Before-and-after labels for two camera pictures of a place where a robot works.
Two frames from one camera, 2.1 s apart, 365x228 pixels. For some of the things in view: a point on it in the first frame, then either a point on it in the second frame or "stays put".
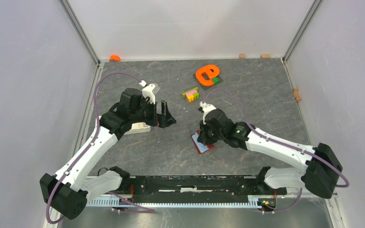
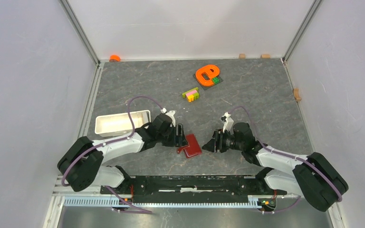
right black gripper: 203,137 → 216,142
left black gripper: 163,120 → 180,140
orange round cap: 114,58 stays put
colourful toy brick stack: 191,94 stays put
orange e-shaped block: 208,82 stays put
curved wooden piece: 296,94 stays put
